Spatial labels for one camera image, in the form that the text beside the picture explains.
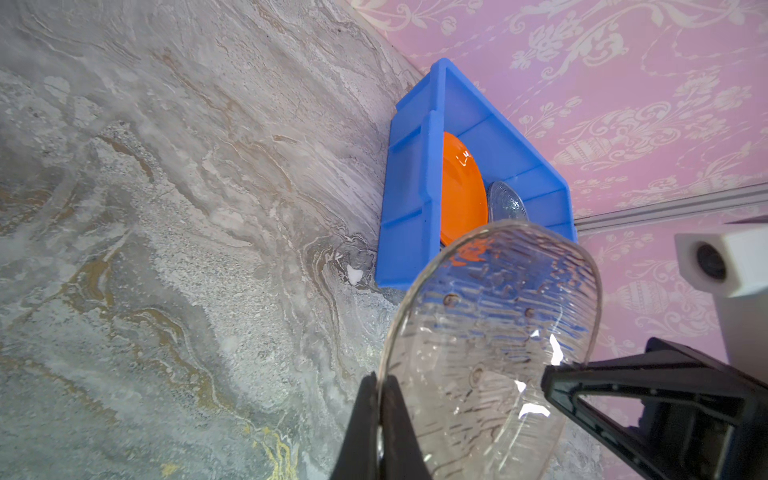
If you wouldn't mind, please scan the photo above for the orange plastic plate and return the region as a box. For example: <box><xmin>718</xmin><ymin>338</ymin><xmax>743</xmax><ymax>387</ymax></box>
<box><xmin>440</xmin><ymin>132</ymin><xmax>489</xmax><ymax>248</ymax></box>

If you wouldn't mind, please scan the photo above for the right aluminium frame post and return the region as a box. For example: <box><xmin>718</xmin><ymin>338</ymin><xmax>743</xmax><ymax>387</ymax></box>
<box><xmin>575</xmin><ymin>182</ymin><xmax>767</xmax><ymax>235</ymax></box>

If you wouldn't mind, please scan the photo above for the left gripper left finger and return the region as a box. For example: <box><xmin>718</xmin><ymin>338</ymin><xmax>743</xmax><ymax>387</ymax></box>
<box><xmin>329</xmin><ymin>372</ymin><xmax>379</xmax><ymax>480</ymax></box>

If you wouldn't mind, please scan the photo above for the blue plastic bin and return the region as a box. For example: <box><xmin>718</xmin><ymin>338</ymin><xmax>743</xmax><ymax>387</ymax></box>
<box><xmin>375</xmin><ymin>58</ymin><xmax>578</xmax><ymax>291</ymax></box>

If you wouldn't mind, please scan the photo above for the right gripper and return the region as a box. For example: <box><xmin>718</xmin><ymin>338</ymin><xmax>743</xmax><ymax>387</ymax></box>
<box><xmin>541</xmin><ymin>338</ymin><xmax>767</xmax><ymax>479</ymax></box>

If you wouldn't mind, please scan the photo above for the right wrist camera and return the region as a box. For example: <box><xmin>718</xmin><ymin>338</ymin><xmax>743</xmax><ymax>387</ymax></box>
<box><xmin>674</xmin><ymin>217</ymin><xmax>767</xmax><ymax>382</ymax></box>

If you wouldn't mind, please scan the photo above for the clear glass plate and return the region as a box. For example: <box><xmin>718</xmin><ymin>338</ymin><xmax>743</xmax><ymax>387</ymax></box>
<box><xmin>487</xmin><ymin>181</ymin><xmax>529</xmax><ymax>222</ymax></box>
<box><xmin>381</xmin><ymin>220</ymin><xmax>601</xmax><ymax>479</ymax></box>

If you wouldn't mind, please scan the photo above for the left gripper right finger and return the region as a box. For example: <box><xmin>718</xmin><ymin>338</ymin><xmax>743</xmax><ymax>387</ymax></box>
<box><xmin>379</xmin><ymin>375</ymin><xmax>432</xmax><ymax>480</ymax></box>

